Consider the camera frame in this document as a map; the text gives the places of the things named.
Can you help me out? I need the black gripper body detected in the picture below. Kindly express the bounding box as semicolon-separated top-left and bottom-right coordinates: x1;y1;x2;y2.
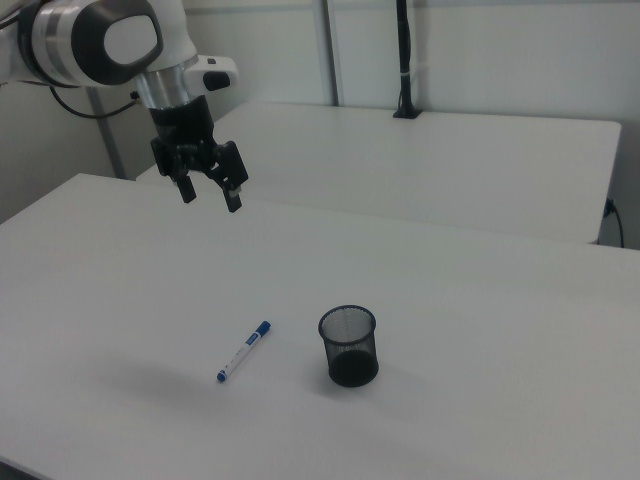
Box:
148;93;250;193

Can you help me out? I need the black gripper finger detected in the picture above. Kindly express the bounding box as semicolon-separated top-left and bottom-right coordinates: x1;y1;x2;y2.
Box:
223;184;245;214
176;172;197;204

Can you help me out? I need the blue and white marker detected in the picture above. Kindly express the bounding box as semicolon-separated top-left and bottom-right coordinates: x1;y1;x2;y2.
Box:
216;320;273;385

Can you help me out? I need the black mesh pen cup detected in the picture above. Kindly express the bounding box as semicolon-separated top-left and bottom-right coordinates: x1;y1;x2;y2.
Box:
317;305;380;388

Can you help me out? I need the white rear table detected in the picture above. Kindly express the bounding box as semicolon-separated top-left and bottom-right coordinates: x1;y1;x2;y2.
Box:
135;101;623;246

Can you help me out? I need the black pole with clamp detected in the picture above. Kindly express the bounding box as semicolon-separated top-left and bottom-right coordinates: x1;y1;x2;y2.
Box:
392;0;422;120

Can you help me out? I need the slanted grey wall frame post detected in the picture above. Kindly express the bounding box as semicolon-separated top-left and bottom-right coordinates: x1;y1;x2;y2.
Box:
88;87;127;180

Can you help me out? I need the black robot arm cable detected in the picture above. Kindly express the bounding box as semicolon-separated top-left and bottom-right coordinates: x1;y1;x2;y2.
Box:
48;85;141;119

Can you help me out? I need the black cable with blue plug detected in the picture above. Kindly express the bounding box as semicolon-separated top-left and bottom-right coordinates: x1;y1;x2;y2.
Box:
603;197;626;248

